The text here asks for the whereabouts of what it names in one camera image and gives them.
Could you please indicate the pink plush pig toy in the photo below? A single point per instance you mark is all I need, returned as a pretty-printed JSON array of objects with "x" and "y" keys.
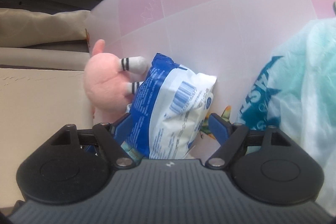
[{"x": 108, "y": 81}]

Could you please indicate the beige sofa cushion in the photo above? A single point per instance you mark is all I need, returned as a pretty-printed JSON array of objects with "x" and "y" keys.
[{"x": 22, "y": 28}]

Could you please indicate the translucent teal-print plastic bag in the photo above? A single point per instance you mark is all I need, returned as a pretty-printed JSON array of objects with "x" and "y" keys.
[{"x": 295, "y": 91}]

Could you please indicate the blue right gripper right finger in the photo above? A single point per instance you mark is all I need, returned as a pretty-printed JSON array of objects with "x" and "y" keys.
[{"x": 221, "y": 129}]

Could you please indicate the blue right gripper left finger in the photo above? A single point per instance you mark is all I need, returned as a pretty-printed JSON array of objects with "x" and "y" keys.
[{"x": 121, "y": 128}]

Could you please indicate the blue white tissue pack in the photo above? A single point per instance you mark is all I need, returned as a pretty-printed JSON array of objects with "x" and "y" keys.
[{"x": 168, "y": 110}]

